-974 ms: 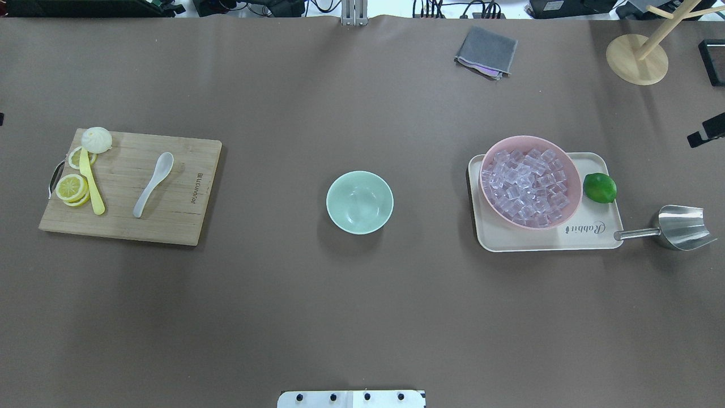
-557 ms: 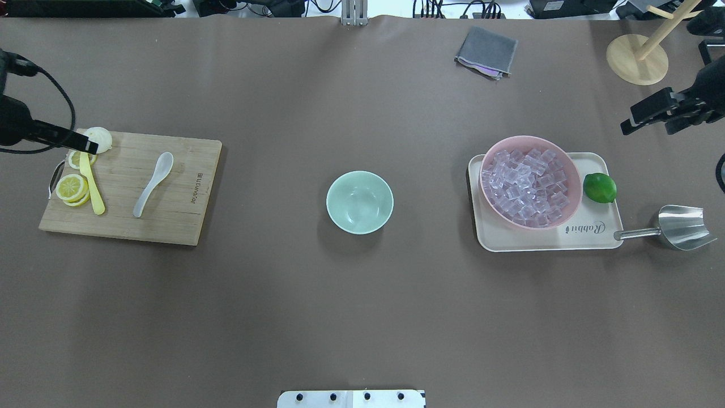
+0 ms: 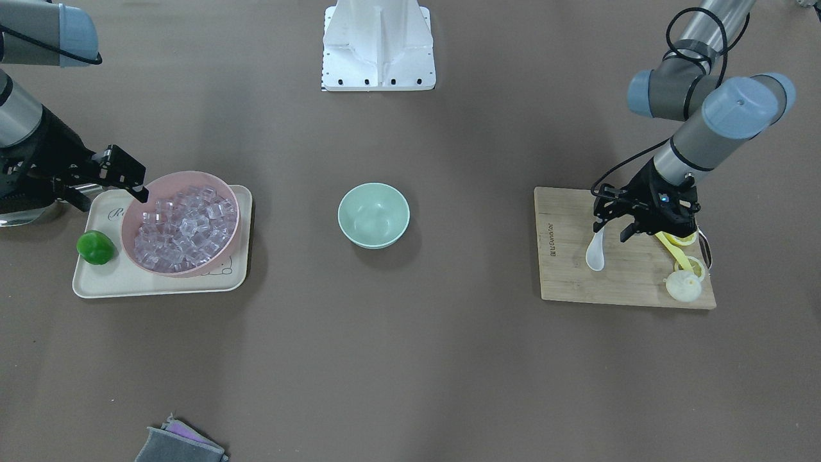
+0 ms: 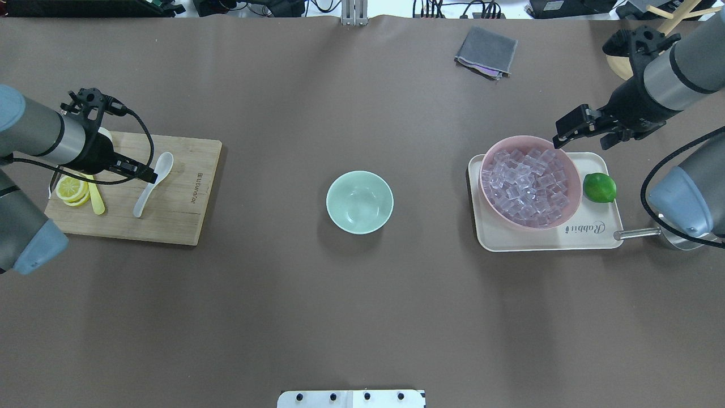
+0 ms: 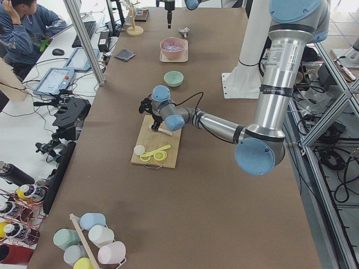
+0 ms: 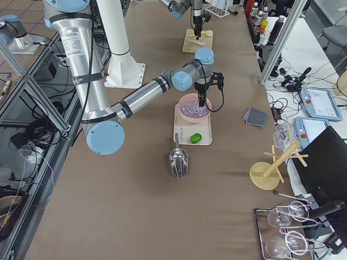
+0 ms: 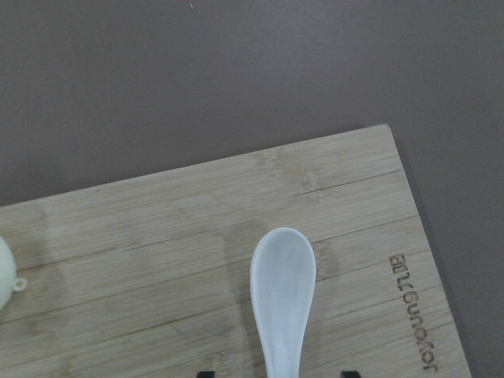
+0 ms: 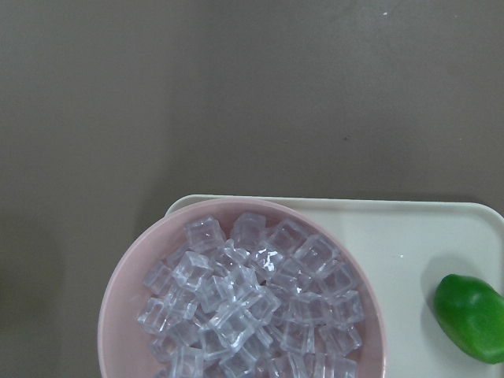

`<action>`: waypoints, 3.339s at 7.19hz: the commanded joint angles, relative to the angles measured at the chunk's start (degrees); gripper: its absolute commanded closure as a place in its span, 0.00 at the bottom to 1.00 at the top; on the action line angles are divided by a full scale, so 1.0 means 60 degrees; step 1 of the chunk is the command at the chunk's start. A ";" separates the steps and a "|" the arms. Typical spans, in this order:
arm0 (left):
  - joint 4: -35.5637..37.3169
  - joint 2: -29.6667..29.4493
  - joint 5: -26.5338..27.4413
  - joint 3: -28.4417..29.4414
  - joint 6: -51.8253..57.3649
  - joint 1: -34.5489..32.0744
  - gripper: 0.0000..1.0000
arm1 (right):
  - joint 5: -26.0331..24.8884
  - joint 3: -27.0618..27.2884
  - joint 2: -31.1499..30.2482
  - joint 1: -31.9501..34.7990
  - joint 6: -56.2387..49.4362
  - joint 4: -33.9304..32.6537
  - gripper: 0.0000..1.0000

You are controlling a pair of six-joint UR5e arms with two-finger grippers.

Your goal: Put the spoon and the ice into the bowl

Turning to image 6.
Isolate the white ceramic spoon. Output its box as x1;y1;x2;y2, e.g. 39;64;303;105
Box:
189;40;207;46

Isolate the white measuring spoon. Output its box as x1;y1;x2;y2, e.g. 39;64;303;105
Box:
201;30;213;37

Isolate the pink bowl of ice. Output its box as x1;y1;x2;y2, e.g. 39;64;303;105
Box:
178;94;210;124

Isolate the metal ice scoop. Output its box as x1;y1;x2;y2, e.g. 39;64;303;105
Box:
169;133;189;178

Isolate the clear plastic ice container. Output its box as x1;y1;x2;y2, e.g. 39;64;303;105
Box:
273;123;297;150

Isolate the wooden cutting board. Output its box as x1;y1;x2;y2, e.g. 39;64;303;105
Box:
182;29;214;54

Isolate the white rack with cups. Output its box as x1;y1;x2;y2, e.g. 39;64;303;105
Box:
205;0;239;18

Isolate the beige plastic tray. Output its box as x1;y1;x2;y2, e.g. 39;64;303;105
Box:
173;104;212;146

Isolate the green lime squeezer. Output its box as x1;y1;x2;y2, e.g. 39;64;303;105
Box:
190;133;202;144

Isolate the grey folded cloth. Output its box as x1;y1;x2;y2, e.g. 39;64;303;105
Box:
243;107;269;128

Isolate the black water bottle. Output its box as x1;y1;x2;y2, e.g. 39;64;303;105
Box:
267;15;285;46

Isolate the wooden mug tree stand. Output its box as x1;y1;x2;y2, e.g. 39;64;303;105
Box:
249;141;309;191

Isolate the lower teach pendant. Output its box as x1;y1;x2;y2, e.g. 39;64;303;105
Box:
294;116;330;149

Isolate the teach pendant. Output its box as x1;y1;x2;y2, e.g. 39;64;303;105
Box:
300;87;343;121
294;116;330;149

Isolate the upper teach pendant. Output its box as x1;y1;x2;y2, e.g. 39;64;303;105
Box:
300;87;343;121

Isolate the grey office chair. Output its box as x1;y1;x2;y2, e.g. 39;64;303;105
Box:
322;25;346;60

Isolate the black office chair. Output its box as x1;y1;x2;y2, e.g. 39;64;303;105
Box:
293;126;346;254

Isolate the upper wine glass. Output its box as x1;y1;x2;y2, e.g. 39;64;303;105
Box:
267;200;309;228

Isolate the wine glass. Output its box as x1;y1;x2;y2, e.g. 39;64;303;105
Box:
266;231;308;259
267;200;309;228

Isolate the metal glass rack tray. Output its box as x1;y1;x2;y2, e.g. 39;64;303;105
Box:
254;207;325;259

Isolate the lower wine glass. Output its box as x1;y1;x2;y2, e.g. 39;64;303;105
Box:
266;231;308;259

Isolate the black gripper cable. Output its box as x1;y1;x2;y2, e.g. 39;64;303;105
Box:
205;86;225;113

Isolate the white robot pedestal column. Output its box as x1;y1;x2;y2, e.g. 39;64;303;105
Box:
97;0;145;89

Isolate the aluminium frame post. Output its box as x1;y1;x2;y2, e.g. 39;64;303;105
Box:
259;0;307;85

